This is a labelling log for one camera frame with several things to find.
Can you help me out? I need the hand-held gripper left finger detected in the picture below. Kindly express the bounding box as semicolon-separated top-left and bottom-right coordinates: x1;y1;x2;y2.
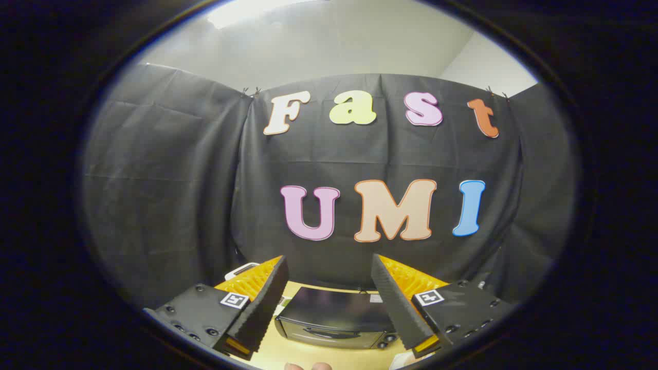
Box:
143;255;289;361

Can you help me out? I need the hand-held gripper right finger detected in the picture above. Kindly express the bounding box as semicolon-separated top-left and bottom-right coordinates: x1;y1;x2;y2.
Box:
371;253;516;356

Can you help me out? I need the black toaster oven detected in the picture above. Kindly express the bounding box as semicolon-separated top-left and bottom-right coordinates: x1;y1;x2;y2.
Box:
275;286;399;350

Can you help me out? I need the white pop-up toaster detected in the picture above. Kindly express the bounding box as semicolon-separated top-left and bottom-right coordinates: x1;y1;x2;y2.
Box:
225;262;261;281

